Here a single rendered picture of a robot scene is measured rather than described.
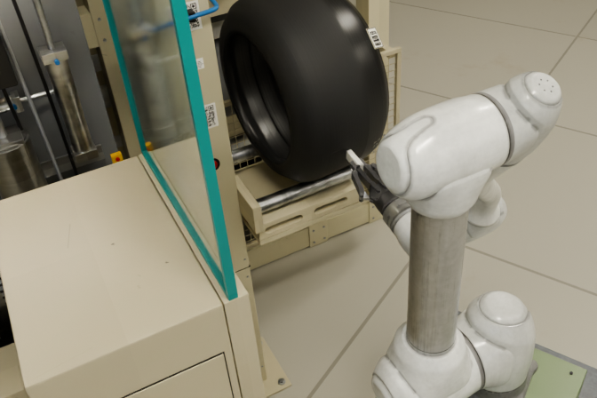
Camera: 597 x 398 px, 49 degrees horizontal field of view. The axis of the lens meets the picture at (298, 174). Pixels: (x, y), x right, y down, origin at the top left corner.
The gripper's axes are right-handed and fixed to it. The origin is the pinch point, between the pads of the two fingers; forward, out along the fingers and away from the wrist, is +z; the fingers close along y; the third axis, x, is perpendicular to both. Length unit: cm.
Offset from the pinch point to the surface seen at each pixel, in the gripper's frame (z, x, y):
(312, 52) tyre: 14.1, -29.2, 6.2
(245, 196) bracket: 15.1, 14.8, 27.4
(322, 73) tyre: 9.9, -25.2, 5.5
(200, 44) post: 27, -32, 32
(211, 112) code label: 23.9, -12.2, 31.7
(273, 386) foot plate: 3, 108, 27
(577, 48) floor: 141, 128, -274
